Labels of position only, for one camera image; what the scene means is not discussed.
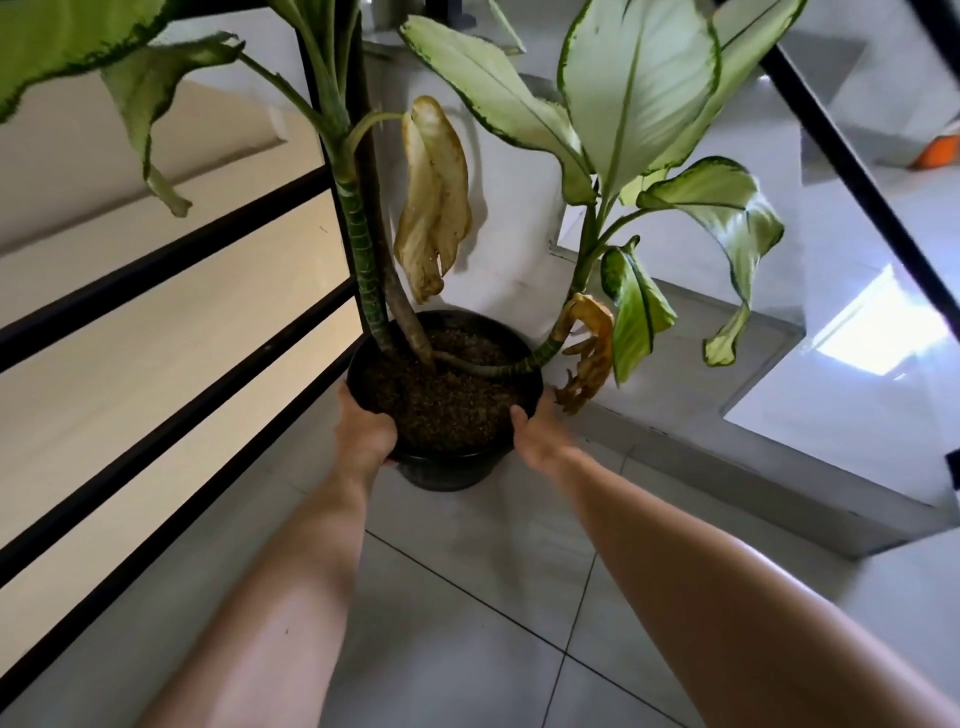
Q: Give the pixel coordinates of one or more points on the green white leafy plant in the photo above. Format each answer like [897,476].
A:
[525,150]

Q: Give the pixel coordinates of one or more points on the brown potting soil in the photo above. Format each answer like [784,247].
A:
[442,394]

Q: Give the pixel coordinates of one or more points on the person's right forearm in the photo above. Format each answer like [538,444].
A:
[739,607]

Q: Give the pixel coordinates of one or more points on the black diagonal handrail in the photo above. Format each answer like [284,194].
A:
[862,172]

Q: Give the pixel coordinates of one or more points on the black metal stair railing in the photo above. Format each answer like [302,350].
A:
[172,360]

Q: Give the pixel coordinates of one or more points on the person's left hand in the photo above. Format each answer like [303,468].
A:
[364,435]

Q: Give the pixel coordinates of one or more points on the person's left forearm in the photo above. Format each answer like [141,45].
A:
[259,607]

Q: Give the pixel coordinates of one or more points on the black plastic plant pot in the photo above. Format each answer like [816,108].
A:
[445,450]

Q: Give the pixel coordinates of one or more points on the orange object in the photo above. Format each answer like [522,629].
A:
[937,152]

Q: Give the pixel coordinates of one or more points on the person's right thumb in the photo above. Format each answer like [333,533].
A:
[520,424]

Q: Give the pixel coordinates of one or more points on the person's right hand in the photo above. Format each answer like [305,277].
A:
[541,439]

